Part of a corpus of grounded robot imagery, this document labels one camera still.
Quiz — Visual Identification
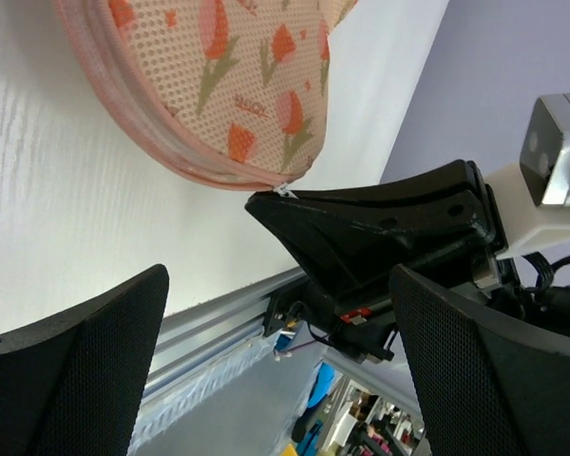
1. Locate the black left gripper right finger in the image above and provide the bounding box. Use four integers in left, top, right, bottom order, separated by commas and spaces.
389, 266, 570, 455

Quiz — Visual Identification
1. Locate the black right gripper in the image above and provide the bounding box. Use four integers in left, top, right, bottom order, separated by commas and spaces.
245, 160, 570, 362

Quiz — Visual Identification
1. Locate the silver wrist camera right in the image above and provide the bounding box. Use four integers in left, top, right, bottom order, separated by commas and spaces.
519, 93, 570, 207

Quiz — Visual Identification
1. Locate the aluminium table rail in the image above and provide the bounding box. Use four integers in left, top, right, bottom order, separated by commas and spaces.
140, 268, 304, 410

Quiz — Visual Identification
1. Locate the tulip print mesh laundry bag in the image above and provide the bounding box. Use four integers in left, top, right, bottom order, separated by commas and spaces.
54, 0, 353, 191

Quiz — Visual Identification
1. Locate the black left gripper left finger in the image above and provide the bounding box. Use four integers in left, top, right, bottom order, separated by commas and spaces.
0, 264, 169, 455

